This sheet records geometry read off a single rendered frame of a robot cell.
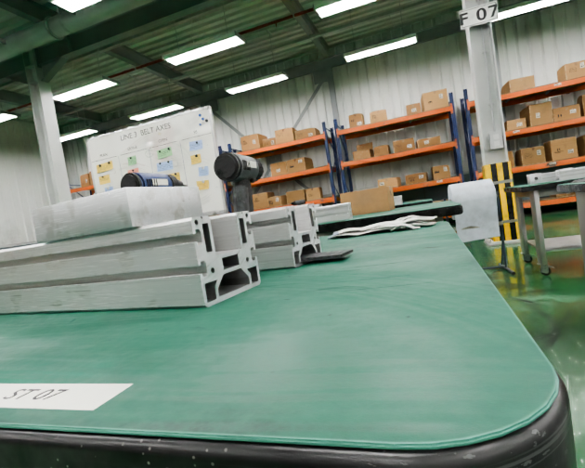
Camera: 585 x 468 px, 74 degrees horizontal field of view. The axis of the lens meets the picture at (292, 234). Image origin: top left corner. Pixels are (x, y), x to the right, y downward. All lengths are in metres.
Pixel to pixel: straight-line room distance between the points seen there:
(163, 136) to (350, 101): 7.90
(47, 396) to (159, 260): 0.19
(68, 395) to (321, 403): 0.14
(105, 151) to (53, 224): 4.03
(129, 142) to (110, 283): 3.90
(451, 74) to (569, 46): 2.52
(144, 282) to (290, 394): 0.27
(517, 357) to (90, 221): 0.40
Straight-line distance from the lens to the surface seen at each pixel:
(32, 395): 0.26
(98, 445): 0.19
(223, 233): 0.44
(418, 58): 11.42
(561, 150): 10.40
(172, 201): 0.46
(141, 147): 4.24
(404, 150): 9.86
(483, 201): 4.01
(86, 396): 0.24
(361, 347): 0.22
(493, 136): 6.12
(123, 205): 0.42
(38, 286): 0.59
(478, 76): 6.34
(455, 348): 0.21
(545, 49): 11.66
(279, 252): 0.54
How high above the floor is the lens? 0.85
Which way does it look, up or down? 3 degrees down
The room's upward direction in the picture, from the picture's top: 9 degrees counter-clockwise
